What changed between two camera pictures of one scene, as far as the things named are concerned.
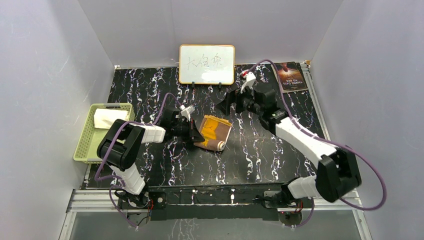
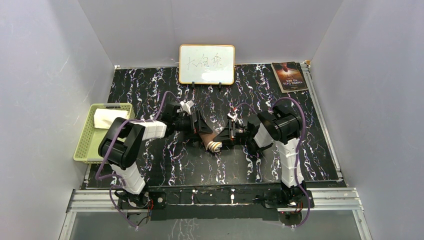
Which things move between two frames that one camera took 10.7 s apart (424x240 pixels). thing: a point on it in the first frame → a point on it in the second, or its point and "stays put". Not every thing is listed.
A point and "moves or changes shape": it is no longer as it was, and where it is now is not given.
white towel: x=105 y=118 stays put
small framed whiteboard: x=206 y=64 stays put
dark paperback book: x=291 y=76 stays put
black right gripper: x=233 y=96 → x=224 y=135
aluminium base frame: x=83 y=201 stays put
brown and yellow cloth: x=215 y=131 moves or changes shape
